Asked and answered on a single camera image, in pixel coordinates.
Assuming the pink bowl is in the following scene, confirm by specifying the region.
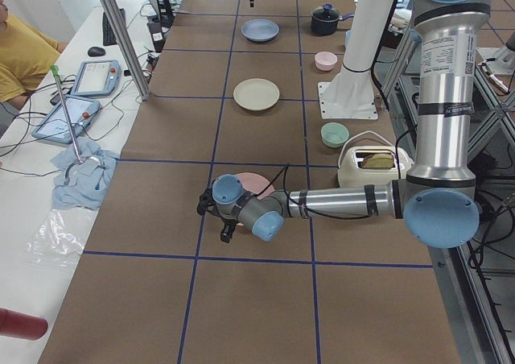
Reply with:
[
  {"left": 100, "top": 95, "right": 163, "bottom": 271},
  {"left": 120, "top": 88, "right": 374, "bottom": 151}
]
[{"left": 315, "top": 51, "right": 338, "bottom": 72}]

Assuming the glass pot lid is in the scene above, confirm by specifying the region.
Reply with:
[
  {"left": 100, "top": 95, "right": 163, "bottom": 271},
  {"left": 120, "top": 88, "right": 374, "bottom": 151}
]
[{"left": 312, "top": 3, "right": 340, "bottom": 22}]

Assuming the teach pendant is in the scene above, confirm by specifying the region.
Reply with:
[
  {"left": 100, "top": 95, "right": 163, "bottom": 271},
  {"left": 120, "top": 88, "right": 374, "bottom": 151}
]
[
  {"left": 31, "top": 96, "right": 101, "bottom": 144},
  {"left": 71, "top": 60, "right": 120, "bottom": 97}
]

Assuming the light blue cup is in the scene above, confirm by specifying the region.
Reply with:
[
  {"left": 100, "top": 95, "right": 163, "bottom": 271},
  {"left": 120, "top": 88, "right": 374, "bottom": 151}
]
[{"left": 344, "top": 30, "right": 352, "bottom": 49}]

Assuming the light blue plate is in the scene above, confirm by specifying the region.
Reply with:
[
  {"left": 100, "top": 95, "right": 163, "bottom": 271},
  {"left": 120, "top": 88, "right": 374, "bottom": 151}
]
[{"left": 241, "top": 19, "right": 280, "bottom": 43}]

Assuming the bread slice in toaster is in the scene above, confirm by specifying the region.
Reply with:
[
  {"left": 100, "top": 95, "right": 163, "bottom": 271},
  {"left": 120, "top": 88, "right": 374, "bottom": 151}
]
[{"left": 361, "top": 153, "right": 395, "bottom": 169}]

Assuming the upper teach pendant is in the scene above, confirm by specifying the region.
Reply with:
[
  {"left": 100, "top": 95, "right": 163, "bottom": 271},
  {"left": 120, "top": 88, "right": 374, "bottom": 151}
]
[{"left": 71, "top": 60, "right": 120, "bottom": 97}]

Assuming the black computer mouse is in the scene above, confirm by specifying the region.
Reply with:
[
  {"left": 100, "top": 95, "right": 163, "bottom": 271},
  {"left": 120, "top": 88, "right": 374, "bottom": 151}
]
[{"left": 87, "top": 46, "right": 106, "bottom": 57}]

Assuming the lower teach pendant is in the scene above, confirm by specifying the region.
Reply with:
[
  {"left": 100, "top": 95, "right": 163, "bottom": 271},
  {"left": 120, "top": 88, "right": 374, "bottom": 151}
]
[{"left": 31, "top": 96, "right": 101, "bottom": 144}]

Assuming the red cylinder bottle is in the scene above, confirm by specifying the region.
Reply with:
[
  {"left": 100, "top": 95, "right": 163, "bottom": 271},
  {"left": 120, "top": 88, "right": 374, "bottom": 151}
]
[{"left": 1, "top": 308, "right": 48, "bottom": 341}]

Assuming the person in yellow shirt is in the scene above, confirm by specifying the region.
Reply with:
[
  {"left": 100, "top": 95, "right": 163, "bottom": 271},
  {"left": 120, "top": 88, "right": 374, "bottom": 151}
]
[{"left": 1, "top": 2, "right": 68, "bottom": 110}]

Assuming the aluminium frame post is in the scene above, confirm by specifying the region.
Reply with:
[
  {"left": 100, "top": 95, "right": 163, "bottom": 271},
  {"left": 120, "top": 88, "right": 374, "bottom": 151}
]
[{"left": 100, "top": 0, "right": 150, "bottom": 101}]

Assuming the clear plastic bag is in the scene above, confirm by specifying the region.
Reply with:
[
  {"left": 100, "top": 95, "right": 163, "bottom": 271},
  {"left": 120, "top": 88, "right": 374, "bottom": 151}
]
[{"left": 20, "top": 208, "right": 97, "bottom": 271}]

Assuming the pink plate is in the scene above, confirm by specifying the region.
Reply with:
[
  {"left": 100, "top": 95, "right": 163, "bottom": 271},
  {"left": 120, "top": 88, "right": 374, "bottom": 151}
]
[{"left": 234, "top": 172, "right": 275, "bottom": 226}]

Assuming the dark blue pot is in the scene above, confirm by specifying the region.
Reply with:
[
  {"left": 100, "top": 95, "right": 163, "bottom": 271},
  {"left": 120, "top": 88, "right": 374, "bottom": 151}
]
[{"left": 311, "top": 12, "right": 354, "bottom": 36}]

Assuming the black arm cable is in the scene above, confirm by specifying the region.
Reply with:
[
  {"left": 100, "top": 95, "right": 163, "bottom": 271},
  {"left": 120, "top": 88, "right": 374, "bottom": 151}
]
[{"left": 251, "top": 162, "right": 379, "bottom": 221}]

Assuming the black keyboard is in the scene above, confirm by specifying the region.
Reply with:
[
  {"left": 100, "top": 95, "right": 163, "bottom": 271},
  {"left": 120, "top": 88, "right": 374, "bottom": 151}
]
[{"left": 101, "top": 13, "right": 117, "bottom": 47}]

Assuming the light blue cloth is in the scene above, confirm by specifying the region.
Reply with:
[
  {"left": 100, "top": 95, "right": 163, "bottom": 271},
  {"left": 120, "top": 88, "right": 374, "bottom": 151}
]
[{"left": 51, "top": 137, "right": 118, "bottom": 210}]

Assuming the cream white plate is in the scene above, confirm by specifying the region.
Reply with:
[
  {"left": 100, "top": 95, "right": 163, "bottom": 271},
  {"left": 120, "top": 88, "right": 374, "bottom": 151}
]
[{"left": 233, "top": 78, "right": 280, "bottom": 112}]

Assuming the green bowl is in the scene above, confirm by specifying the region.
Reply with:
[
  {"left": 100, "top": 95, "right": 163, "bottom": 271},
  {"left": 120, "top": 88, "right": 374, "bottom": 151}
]
[{"left": 320, "top": 122, "right": 349, "bottom": 148}]

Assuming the metal rod green tip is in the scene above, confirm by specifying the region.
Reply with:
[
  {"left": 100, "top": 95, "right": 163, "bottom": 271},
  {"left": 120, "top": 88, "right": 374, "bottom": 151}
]
[{"left": 51, "top": 64, "right": 84, "bottom": 163}]

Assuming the cream toaster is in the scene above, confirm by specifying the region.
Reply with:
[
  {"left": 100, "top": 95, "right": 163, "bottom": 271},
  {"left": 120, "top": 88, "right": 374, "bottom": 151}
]
[{"left": 337, "top": 130, "right": 414, "bottom": 188}]

